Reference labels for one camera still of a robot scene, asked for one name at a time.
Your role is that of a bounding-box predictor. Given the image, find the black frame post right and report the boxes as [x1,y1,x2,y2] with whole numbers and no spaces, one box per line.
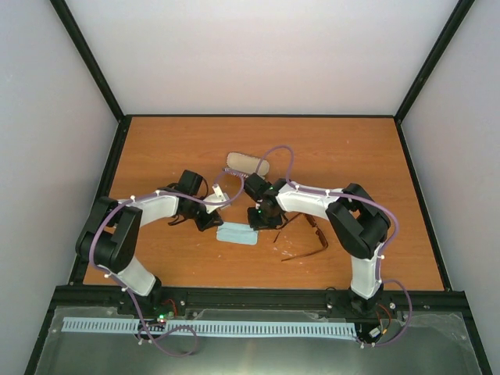
[394,0,475,125]

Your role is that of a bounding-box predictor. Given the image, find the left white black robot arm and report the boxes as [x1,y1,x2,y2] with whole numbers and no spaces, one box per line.
[76,170,229,315]

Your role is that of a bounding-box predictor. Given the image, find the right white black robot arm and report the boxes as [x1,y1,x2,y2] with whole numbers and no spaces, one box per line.
[244,173,391,314]

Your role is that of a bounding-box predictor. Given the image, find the black frame post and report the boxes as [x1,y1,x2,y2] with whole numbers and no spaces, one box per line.
[394,0,475,125]
[50,0,125,122]

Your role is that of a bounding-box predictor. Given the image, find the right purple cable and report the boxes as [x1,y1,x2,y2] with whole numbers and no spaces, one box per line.
[255,145,413,349]

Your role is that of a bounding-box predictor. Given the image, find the brown tinted sunglasses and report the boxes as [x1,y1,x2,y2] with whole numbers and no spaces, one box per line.
[273,213,329,263]

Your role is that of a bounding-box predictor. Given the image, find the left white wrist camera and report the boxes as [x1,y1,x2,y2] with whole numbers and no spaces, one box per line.
[203,184,230,214]

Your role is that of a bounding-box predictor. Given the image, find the flag newsprint glasses case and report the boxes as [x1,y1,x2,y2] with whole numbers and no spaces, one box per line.
[224,152,270,177]

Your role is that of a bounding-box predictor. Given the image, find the light blue slotted cable duct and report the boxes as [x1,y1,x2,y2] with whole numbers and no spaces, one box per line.
[61,317,356,340]

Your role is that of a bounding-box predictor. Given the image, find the black aluminium front rail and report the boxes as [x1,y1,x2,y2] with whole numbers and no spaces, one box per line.
[51,284,468,316]

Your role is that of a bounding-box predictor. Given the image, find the black frame post left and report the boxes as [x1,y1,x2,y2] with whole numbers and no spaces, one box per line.
[50,0,125,122]

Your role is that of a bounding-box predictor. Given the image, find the light blue cleaning cloth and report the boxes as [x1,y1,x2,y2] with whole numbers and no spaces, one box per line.
[216,223,259,245]

